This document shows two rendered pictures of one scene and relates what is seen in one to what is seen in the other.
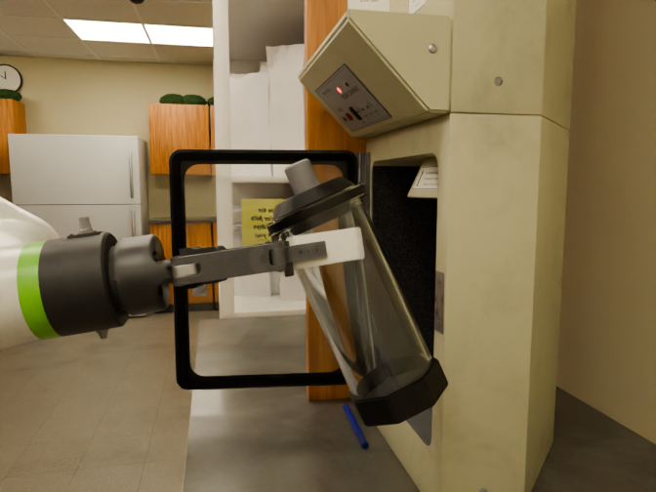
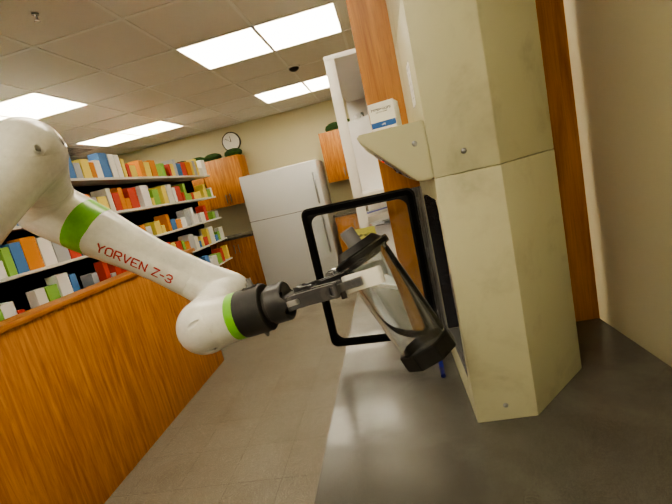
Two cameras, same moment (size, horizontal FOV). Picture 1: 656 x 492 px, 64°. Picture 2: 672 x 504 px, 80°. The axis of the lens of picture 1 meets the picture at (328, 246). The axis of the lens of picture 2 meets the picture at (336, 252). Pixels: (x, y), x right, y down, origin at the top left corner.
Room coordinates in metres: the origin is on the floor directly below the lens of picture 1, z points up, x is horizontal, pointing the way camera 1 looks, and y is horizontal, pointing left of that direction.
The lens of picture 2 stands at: (-0.14, -0.20, 1.44)
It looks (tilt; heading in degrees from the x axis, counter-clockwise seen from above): 10 degrees down; 21
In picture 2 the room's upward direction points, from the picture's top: 13 degrees counter-clockwise
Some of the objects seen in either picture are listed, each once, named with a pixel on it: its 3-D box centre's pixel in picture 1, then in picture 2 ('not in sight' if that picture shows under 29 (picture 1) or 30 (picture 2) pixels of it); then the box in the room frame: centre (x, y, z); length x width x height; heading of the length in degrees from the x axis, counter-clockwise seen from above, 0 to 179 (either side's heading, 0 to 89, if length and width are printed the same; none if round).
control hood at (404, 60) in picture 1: (358, 89); (393, 159); (0.72, -0.04, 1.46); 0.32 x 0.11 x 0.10; 12
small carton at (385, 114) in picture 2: (367, 18); (385, 118); (0.68, -0.05, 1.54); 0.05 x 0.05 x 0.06; 88
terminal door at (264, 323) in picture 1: (266, 271); (370, 272); (0.86, 0.10, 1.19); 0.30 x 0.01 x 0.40; 95
